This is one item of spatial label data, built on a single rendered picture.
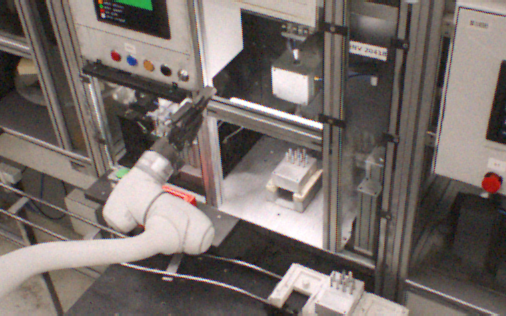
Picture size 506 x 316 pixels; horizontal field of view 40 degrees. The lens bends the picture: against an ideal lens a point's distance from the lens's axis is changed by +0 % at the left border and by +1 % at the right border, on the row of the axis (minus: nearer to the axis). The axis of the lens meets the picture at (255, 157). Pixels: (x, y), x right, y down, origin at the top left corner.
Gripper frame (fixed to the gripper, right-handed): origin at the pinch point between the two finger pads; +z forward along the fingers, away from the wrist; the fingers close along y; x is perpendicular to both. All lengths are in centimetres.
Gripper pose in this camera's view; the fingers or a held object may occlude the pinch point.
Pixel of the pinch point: (204, 97)
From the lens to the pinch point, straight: 186.5
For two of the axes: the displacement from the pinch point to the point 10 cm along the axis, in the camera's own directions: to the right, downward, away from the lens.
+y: -3.6, -4.9, -7.9
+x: -7.6, -3.4, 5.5
